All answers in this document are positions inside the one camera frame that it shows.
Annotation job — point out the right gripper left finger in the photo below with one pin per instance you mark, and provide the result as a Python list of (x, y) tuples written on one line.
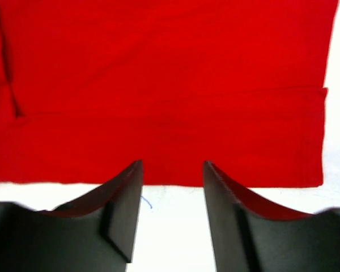
[(94, 232)]

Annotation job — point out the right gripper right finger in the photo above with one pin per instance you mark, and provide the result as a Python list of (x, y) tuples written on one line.
[(252, 233)]

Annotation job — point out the red t shirt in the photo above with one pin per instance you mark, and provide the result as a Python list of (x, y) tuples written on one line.
[(87, 87)]

